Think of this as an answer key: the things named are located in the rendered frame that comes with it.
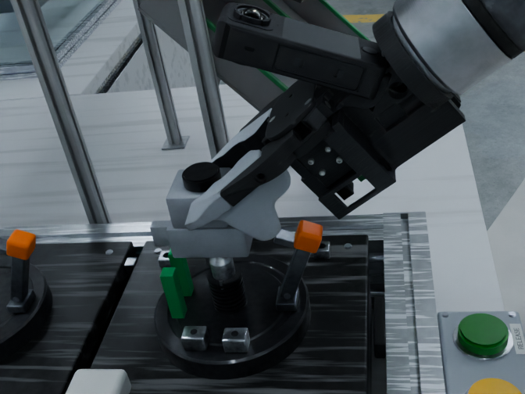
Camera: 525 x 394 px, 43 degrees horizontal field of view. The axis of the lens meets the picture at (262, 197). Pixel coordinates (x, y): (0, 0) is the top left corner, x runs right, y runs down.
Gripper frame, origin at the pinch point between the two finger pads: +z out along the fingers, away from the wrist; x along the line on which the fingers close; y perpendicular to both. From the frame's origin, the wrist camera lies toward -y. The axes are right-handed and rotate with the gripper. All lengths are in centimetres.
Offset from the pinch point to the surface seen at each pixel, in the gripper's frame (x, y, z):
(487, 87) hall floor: 240, 125, 17
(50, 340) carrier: -2.5, 1.5, 21.6
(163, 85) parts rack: 52, -1, 24
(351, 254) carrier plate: 8.8, 17.7, -0.5
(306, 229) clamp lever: -0.3, 8.0, -4.4
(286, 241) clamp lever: -0.7, 7.7, -2.4
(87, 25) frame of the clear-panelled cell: 111, -16, 58
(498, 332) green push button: -2.0, 24.9, -10.5
